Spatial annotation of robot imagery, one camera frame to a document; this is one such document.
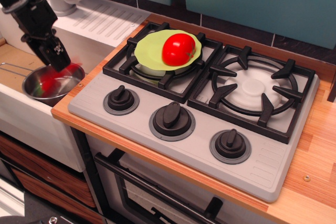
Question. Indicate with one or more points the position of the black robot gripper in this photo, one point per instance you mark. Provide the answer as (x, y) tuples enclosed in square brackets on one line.
[(36, 18)]

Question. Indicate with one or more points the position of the red toy chili pepper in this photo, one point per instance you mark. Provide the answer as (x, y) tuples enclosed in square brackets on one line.
[(49, 83)]

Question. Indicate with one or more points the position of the red toy tomato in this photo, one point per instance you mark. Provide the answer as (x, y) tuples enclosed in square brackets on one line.
[(178, 49)]

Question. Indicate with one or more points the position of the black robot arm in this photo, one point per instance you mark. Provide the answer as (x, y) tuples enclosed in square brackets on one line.
[(35, 19)]

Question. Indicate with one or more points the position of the small steel pot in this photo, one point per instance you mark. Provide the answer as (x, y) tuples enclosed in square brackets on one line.
[(27, 85)]

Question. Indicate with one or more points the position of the white toy sink unit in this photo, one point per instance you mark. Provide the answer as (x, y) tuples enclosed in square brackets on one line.
[(88, 35)]

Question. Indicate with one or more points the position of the light green plastic plate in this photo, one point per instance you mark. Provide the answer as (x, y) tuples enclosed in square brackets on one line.
[(149, 50)]

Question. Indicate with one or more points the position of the black left stove knob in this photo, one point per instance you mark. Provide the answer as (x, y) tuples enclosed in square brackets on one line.
[(121, 101)]

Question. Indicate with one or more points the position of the black stove knob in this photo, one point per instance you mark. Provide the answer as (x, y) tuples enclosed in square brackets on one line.
[(172, 122), (230, 147), (121, 101)]

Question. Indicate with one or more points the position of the black left burner grate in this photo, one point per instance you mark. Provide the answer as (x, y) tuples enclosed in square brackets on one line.
[(176, 85)]

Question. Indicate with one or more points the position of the black burner grate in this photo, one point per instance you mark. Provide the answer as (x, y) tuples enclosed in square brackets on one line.
[(176, 85), (258, 93)]

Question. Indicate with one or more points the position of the wooden drawer fronts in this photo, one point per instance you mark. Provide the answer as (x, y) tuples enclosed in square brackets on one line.
[(50, 180)]

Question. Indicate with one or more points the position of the black middle stove knob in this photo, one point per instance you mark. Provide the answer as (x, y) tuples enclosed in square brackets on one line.
[(172, 122)]

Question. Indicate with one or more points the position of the toy oven door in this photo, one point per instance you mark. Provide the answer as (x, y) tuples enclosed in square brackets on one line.
[(153, 204)]

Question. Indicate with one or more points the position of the grey toy stove top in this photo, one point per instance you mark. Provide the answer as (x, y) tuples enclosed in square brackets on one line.
[(261, 175)]

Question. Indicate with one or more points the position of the black right stove knob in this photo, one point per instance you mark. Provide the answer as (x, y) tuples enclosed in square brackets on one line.
[(230, 147)]

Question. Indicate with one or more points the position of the black right burner grate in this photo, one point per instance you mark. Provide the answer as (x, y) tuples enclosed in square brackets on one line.
[(258, 93)]

